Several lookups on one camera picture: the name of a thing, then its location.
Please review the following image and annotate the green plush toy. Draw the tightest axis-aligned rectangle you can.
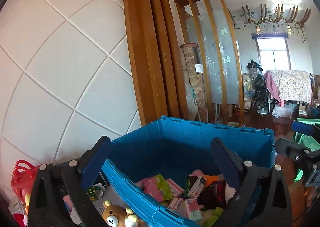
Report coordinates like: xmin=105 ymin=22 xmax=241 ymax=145
xmin=198 ymin=207 xmax=224 ymax=227

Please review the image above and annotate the wooden glass room divider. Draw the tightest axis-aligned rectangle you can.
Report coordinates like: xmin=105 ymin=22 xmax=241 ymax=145
xmin=174 ymin=0 xmax=245 ymax=124

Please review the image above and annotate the brown teddy bear plush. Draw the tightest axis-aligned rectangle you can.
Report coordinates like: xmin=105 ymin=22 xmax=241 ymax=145
xmin=102 ymin=200 xmax=148 ymax=227

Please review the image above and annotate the rolled patterned carpet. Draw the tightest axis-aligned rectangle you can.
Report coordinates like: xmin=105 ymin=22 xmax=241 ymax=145
xmin=180 ymin=43 xmax=208 ymax=122

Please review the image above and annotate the red plastic carry case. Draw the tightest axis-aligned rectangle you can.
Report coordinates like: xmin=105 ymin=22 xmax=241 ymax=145
xmin=11 ymin=159 xmax=39 ymax=204

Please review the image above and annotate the large pink tissue pack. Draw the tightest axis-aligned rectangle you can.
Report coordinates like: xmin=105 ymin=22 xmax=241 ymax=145
xmin=142 ymin=174 xmax=173 ymax=203

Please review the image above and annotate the blue plastic storage crate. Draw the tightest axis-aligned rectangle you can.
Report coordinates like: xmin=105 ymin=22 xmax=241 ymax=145
xmin=102 ymin=116 xmax=276 ymax=226

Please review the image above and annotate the floral cloth on rack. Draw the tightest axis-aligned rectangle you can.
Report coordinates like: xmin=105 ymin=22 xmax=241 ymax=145
xmin=264 ymin=70 xmax=312 ymax=104

